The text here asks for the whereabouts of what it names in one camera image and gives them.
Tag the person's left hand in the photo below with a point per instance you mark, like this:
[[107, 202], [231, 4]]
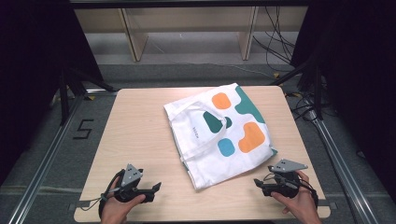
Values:
[[115, 210]]

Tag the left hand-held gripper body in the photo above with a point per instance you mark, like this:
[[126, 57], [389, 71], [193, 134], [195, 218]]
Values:
[[130, 175]]

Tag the grey tape strip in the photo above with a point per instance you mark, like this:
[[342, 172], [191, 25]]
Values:
[[81, 204], [330, 204]]

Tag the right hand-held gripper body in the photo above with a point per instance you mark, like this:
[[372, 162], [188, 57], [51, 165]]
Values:
[[288, 166]]

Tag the aluminium floor rail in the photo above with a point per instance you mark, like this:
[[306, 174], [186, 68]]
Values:
[[40, 168], [342, 165]]

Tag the white tote bag coloured patches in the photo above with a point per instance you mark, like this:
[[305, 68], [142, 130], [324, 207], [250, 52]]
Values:
[[202, 161]]

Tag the black metal stand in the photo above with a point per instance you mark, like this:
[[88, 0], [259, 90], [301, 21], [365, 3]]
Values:
[[64, 99], [317, 90]]

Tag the person's right hand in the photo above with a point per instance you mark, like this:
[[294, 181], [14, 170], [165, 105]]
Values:
[[303, 205]]

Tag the yellow tape piece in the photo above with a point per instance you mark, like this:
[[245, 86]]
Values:
[[276, 75], [91, 97], [296, 95]]

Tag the light wooden shelf unit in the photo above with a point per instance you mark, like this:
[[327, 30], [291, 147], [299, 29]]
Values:
[[137, 37]]

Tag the dark curtain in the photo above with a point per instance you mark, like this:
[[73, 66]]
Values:
[[364, 77], [28, 77]]

